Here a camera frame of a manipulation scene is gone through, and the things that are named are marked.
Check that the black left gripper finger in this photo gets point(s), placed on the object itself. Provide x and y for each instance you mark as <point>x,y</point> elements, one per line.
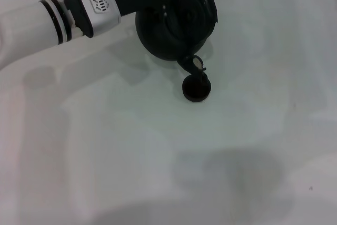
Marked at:
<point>171,1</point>

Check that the black round teapot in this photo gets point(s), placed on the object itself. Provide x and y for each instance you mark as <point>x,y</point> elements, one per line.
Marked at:
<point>184,30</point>

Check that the small dark teacup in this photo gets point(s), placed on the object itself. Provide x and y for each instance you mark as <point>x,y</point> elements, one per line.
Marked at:
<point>196,90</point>

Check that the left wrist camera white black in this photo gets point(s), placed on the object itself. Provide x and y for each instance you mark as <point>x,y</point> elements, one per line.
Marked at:
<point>92,1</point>

